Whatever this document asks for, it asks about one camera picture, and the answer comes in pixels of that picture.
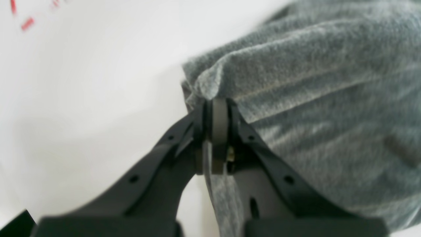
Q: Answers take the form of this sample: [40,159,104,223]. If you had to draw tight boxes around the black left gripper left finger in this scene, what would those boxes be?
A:
[34,102,211,237]

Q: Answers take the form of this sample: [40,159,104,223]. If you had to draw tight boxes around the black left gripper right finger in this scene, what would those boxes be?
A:
[210,98,389,237]

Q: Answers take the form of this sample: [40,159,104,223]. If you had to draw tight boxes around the grey t-shirt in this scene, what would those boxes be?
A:
[182,0,421,232]

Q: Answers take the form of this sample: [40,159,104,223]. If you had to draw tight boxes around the red tape rectangle marking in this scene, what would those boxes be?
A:
[8,0,66,32]

